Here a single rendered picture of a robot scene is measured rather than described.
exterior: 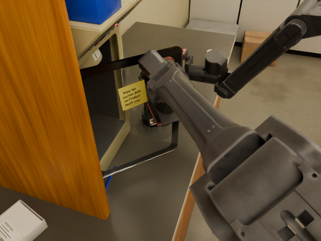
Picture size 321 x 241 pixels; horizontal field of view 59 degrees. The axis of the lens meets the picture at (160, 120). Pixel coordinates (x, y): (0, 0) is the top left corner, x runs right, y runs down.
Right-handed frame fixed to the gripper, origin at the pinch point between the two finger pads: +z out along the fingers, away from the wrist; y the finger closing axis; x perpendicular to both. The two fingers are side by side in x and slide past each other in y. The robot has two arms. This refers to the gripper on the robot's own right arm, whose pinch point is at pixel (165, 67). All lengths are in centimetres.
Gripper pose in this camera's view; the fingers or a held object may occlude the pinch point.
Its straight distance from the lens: 105.3
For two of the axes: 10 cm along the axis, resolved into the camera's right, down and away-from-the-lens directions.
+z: -9.5, -2.1, 2.5
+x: -3.2, 6.3, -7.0
